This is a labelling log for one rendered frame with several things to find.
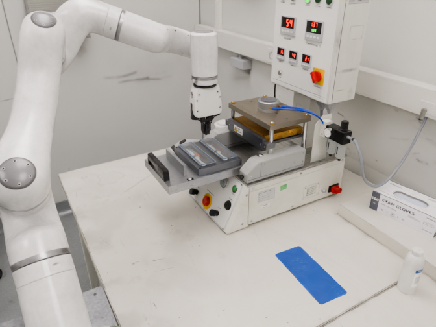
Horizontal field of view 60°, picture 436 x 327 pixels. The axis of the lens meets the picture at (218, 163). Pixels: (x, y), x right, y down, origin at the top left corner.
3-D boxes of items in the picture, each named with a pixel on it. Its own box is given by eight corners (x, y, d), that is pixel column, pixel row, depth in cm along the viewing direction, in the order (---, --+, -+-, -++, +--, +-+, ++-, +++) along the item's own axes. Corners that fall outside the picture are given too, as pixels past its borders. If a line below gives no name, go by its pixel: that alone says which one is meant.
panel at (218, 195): (187, 191, 156) (203, 150, 151) (224, 231, 133) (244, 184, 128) (183, 191, 155) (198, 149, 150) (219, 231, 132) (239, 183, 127)
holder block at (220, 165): (213, 143, 146) (213, 137, 145) (241, 164, 131) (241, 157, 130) (174, 153, 139) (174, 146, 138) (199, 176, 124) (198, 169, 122)
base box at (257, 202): (287, 160, 181) (289, 127, 173) (346, 198, 152) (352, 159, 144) (185, 190, 158) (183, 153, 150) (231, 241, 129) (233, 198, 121)
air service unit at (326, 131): (323, 148, 141) (328, 111, 134) (353, 164, 130) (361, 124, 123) (313, 151, 139) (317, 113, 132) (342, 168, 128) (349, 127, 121)
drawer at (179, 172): (216, 150, 149) (216, 132, 146) (246, 174, 133) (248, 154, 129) (145, 168, 137) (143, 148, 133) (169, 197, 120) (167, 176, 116)
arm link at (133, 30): (119, 33, 122) (206, 64, 131) (113, 43, 108) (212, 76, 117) (126, 5, 119) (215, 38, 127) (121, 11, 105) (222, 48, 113)
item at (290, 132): (268, 119, 155) (270, 96, 151) (304, 138, 138) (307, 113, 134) (233, 127, 148) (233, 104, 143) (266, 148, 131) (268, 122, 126)
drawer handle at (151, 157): (153, 161, 133) (152, 151, 131) (170, 180, 122) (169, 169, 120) (147, 163, 132) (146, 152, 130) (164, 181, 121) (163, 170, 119)
